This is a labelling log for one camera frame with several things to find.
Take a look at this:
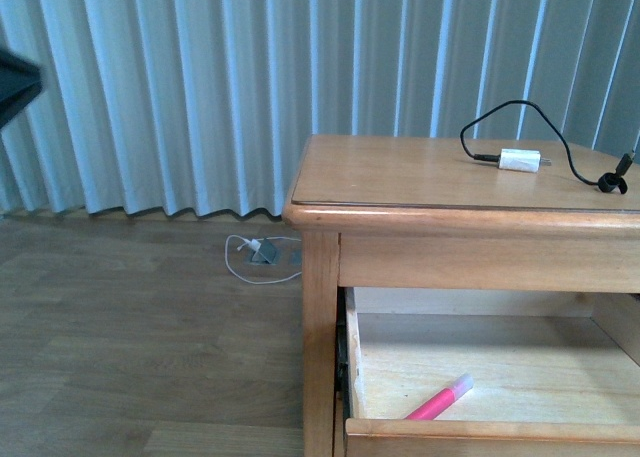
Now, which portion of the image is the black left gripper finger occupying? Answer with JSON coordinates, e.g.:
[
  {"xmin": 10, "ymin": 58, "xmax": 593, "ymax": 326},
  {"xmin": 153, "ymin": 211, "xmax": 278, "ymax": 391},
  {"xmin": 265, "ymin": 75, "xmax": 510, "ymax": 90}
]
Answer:
[{"xmin": 0, "ymin": 48, "xmax": 43, "ymax": 127}]

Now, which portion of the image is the pink marker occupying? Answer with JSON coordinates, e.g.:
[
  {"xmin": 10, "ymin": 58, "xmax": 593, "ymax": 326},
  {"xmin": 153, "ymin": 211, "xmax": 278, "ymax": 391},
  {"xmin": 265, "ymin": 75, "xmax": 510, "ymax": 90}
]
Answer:
[{"xmin": 406, "ymin": 373, "xmax": 474, "ymax": 420}]

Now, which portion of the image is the wooden drawer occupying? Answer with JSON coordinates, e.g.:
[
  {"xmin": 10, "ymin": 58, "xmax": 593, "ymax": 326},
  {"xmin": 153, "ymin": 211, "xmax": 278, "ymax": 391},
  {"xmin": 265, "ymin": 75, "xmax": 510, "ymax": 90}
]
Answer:
[{"xmin": 342, "ymin": 288, "xmax": 639, "ymax": 456}]

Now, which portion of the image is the pale pleated curtain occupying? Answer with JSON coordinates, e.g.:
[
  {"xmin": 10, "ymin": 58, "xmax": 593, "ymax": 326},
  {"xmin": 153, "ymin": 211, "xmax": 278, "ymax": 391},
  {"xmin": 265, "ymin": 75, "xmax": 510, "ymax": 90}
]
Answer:
[{"xmin": 1, "ymin": 0, "xmax": 639, "ymax": 215}]

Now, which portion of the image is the grey floor outlet box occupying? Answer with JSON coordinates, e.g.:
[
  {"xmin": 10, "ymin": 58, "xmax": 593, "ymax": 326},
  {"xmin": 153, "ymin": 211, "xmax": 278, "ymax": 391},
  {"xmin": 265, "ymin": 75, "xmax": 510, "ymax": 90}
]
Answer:
[{"xmin": 246, "ymin": 238, "xmax": 280, "ymax": 265}]

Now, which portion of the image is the wooden nightstand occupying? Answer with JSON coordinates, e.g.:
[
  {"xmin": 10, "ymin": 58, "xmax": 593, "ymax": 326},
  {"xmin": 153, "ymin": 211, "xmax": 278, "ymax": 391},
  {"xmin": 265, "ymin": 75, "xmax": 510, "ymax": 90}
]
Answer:
[{"xmin": 282, "ymin": 135, "xmax": 639, "ymax": 456}]

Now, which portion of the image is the white USB charger plug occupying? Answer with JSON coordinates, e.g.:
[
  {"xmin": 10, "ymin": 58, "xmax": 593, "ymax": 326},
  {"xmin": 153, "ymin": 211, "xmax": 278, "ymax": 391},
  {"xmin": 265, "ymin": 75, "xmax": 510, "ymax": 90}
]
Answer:
[{"xmin": 498, "ymin": 148, "xmax": 552, "ymax": 173}]

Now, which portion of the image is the white floor cable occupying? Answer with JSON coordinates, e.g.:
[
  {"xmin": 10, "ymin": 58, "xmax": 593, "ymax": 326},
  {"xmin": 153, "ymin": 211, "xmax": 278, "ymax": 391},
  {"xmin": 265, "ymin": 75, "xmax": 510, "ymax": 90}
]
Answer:
[{"xmin": 224, "ymin": 234, "xmax": 303, "ymax": 285}]

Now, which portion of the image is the black USB cable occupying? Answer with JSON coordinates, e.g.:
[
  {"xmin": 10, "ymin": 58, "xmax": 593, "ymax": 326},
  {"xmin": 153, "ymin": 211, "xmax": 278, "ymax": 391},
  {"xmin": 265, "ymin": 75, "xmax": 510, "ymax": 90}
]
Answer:
[{"xmin": 459, "ymin": 100, "xmax": 639, "ymax": 196}]

